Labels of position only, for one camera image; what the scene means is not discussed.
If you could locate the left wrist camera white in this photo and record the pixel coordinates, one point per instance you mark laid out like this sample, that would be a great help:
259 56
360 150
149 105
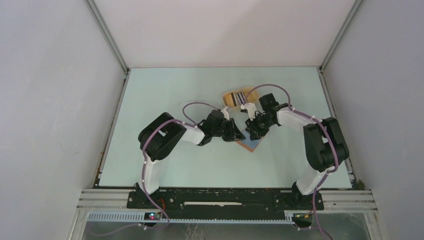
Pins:
226 112

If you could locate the aluminium frame front rail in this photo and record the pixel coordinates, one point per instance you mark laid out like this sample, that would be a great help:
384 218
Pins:
334 201

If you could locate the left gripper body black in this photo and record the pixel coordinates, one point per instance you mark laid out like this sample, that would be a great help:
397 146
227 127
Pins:
219 132

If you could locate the cream oval tray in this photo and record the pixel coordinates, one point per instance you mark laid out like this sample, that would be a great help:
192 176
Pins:
250 96

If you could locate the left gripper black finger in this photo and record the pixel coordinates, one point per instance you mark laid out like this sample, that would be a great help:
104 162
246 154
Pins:
228 138
235 132

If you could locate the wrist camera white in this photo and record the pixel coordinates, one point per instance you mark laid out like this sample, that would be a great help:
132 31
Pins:
226 112
249 108

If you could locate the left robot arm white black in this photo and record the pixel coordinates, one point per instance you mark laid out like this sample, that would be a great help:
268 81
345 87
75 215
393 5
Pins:
162 135

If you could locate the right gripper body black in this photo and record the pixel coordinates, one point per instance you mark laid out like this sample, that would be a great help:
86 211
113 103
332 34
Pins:
260 121

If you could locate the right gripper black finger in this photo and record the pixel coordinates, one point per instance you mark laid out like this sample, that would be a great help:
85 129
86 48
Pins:
261 132
253 135

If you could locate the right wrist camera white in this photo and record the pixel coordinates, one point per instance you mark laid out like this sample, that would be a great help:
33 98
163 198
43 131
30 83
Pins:
249 108

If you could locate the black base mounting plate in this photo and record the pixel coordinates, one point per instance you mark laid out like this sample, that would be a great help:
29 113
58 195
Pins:
224 204

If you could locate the stack of cards in tray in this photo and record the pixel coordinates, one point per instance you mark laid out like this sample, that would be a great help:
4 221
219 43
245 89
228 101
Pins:
236 98

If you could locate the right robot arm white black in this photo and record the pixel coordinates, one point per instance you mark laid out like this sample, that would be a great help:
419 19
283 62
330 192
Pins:
325 145

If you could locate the brown leather card holder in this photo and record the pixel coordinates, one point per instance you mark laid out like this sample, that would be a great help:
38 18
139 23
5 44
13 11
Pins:
247 143

